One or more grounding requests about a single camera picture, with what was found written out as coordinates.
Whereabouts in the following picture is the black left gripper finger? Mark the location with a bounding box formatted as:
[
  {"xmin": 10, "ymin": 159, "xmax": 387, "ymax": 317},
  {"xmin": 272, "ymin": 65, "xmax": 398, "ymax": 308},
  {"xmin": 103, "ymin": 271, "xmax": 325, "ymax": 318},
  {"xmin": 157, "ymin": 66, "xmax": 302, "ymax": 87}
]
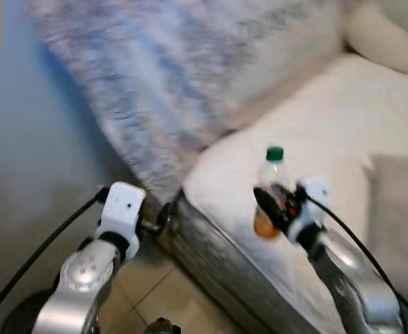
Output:
[{"xmin": 157, "ymin": 201, "xmax": 176, "ymax": 237}]

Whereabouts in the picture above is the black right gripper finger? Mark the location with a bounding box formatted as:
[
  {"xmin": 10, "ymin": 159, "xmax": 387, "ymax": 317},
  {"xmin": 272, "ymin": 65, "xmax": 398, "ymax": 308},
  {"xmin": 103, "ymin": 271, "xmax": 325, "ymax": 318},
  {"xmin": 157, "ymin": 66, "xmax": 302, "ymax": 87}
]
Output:
[{"xmin": 253, "ymin": 186, "xmax": 292, "ymax": 234}]

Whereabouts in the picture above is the clear bottle with green cap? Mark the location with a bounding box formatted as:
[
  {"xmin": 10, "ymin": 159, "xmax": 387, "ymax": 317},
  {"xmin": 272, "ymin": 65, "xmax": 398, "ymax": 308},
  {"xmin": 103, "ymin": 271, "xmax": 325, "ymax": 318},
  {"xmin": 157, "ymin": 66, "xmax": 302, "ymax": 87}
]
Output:
[{"xmin": 253, "ymin": 146, "xmax": 292, "ymax": 241}]

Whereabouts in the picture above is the grey patterned white fleece blanket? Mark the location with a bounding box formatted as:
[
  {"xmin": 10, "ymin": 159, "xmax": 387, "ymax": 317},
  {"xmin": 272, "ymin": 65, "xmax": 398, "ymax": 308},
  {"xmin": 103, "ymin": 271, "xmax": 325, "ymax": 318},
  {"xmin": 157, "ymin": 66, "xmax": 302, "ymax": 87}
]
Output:
[{"xmin": 25, "ymin": 0, "xmax": 345, "ymax": 204}]

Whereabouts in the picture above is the white bed mattress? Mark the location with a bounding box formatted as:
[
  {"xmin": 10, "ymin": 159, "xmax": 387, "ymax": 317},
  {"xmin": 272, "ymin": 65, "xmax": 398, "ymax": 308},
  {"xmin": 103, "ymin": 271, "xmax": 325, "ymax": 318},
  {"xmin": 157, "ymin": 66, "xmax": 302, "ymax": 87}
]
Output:
[{"xmin": 157, "ymin": 53, "xmax": 408, "ymax": 334}]

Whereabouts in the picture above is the black robot foot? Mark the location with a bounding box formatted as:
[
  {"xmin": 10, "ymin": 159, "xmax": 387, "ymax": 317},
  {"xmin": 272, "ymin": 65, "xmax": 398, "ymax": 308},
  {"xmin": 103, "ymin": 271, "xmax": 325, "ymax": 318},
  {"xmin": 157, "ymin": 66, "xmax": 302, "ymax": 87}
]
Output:
[{"xmin": 144, "ymin": 318, "xmax": 182, "ymax": 334}]

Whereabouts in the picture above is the cream pillow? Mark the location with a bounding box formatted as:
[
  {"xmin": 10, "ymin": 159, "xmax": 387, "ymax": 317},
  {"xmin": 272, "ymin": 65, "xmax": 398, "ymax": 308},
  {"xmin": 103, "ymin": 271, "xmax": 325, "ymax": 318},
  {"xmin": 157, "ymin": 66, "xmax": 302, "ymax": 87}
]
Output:
[{"xmin": 342, "ymin": 0, "xmax": 408, "ymax": 78}]

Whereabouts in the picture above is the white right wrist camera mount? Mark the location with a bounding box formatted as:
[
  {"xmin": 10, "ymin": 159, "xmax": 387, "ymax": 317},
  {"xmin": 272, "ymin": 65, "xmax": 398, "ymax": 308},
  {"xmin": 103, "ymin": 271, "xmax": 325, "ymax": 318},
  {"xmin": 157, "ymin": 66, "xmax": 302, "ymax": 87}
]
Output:
[{"xmin": 288, "ymin": 177, "xmax": 331, "ymax": 241}]

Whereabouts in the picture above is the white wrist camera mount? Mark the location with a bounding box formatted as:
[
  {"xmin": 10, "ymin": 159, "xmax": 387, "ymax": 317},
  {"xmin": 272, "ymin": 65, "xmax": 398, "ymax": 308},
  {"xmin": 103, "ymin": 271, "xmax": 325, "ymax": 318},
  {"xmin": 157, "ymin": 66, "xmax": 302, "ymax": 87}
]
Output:
[
  {"xmin": 96, "ymin": 182, "xmax": 148, "ymax": 241},
  {"xmin": 288, "ymin": 177, "xmax": 331, "ymax": 241}
]

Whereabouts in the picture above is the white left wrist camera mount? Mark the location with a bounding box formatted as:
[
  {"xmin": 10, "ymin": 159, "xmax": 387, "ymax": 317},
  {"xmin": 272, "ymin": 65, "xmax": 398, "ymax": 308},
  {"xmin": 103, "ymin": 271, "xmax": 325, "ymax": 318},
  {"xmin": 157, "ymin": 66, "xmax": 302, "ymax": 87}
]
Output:
[{"xmin": 96, "ymin": 182, "xmax": 148, "ymax": 241}]

